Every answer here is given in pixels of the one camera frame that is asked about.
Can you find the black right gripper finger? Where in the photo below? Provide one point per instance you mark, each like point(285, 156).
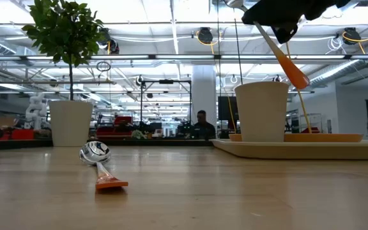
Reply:
point(285, 33)
point(276, 12)

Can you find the white paper cup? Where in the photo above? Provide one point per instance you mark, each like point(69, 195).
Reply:
point(262, 111)

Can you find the orange plate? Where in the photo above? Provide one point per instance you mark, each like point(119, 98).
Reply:
point(324, 138)

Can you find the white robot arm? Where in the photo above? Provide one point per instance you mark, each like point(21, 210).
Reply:
point(36, 110)

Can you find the beige serving tray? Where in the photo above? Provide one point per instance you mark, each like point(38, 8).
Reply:
point(299, 150)

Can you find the black monitor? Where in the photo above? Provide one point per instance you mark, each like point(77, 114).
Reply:
point(227, 108)

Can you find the white square pillar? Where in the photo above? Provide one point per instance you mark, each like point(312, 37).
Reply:
point(204, 89)

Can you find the red angular object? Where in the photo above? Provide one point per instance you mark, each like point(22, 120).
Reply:
point(313, 130)

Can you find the long ceiling light bar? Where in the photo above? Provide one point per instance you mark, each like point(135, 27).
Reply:
point(184, 57)

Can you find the person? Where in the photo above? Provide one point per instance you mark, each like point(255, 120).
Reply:
point(203, 127)

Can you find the red tool chest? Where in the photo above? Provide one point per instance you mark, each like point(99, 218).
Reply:
point(121, 123)

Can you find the green tree in white pot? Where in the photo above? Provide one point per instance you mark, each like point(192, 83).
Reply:
point(70, 118)

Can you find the black metal frame stand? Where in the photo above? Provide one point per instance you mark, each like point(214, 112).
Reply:
point(141, 99)

